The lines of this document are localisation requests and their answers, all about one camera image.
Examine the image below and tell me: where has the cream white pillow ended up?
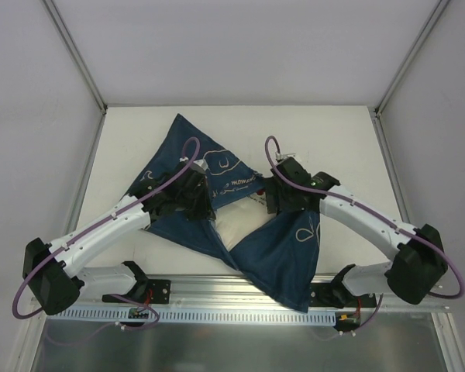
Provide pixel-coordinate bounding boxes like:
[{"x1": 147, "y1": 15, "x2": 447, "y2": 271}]
[{"x1": 215, "y1": 193, "x2": 274, "y2": 251}]

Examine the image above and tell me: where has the blue whale pillowcase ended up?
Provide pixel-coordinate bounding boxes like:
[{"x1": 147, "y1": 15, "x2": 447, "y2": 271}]
[{"x1": 129, "y1": 115, "x2": 320, "y2": 308}]

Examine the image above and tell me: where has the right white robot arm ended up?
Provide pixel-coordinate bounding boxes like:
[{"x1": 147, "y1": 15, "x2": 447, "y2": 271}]
[{"x1": 265, "y1": 155, "x2": 448, "y2": 308}]

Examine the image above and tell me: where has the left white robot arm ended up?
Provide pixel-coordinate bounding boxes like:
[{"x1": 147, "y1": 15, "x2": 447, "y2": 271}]
[{"x1": 22, "y1": 158, "x2": 215, "y2": 315}]

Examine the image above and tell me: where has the aluminium mounting rail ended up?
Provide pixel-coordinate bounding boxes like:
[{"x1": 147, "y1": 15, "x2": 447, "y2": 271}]
[{"x1": 30, "y1": 274, "x2": 450, "y2": 311}]

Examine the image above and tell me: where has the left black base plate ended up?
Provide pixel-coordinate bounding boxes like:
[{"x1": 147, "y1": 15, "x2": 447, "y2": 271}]
[{"x1": 102, "y1": 278, "x2": 171, "y2": 305}]

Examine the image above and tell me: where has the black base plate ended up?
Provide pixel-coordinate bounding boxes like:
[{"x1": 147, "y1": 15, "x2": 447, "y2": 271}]
[
  {"x1": 102, "y1": 278, "x2": 171, "y2": 305},
  {"x1": 308, "y1": 282, "x2": 377, "y2": 309}
]

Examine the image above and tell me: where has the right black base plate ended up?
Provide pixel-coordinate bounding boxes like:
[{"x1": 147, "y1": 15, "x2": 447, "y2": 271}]
[{"x1": 308, "y1": 282, "x2": 377, "y2": 309}]

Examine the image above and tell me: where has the white slotted cable duct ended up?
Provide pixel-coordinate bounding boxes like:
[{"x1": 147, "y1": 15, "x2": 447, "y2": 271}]
[{"x1": 51, "y1": 305, "x2": 336, "y2": 327}]

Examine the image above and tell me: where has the left aluminium frame post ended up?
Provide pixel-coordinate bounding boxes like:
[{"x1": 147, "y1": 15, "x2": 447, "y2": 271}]
[{"x1": 40, "y1": 0, "x2": 108, "y2": 115}]

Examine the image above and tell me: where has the aluminium frame post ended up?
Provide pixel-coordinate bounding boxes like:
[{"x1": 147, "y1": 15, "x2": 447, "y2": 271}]
[
  {"x1": 374, "y1": 0, "x2": 452, "y2": 117},
  {"x1": 40, "y1": 0, "x2": 108, "y2": 115}
]

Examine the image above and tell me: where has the right aluminium frame post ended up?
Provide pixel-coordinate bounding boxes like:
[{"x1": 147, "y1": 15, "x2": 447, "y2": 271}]
[{"x1": 374, "y1": 0, "x2": 452, "y2": 117}]

